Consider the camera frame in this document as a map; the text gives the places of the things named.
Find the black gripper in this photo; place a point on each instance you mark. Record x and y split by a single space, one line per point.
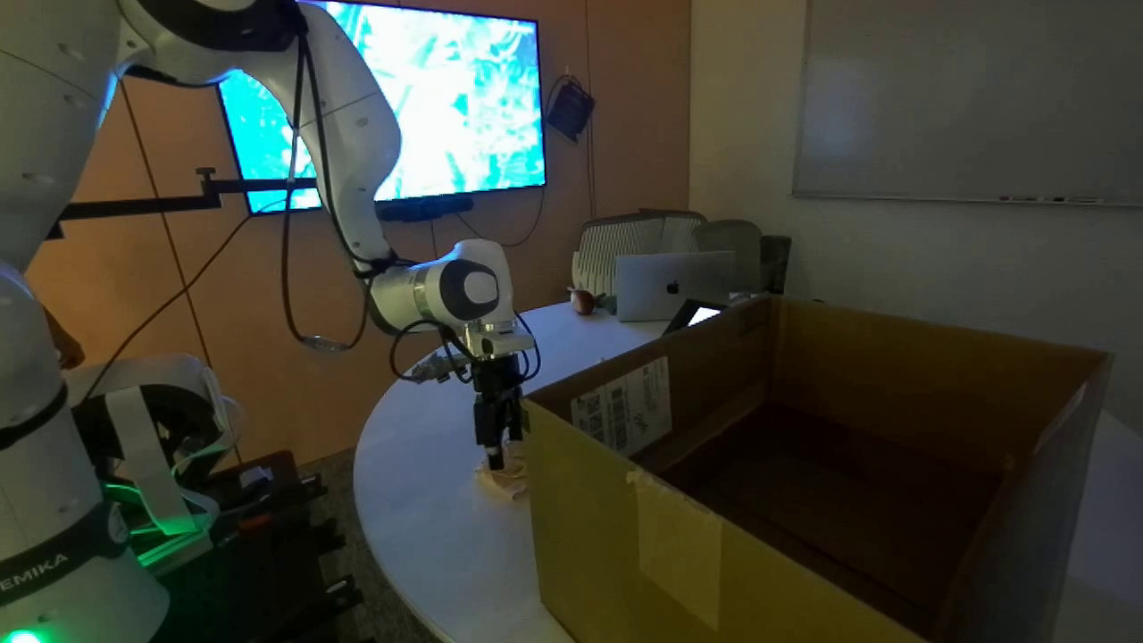
498 382

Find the beige cloth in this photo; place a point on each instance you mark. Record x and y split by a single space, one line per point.
506 484

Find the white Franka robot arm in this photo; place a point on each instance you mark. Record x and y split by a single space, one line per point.
49 119

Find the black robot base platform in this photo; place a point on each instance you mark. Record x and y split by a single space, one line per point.
263 559

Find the brown cardboard box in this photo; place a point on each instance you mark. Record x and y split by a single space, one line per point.
835 476

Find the small red object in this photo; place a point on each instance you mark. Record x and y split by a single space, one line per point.
584 301

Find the silver laptop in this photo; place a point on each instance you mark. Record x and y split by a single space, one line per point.
667 283

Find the black tablet lit screen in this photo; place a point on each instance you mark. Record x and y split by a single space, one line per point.
703 317

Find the dark rectangular object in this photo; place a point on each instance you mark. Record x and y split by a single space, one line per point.
774 264

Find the white black headset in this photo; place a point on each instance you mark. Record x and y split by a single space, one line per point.
154 441

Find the whiteboard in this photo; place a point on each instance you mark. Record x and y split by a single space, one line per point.
950 95

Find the black wall device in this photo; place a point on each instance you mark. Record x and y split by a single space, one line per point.
571 107

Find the wall television screen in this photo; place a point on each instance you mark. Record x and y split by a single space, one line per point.
465 95

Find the black camera boom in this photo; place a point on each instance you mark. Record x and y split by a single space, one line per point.
144 204

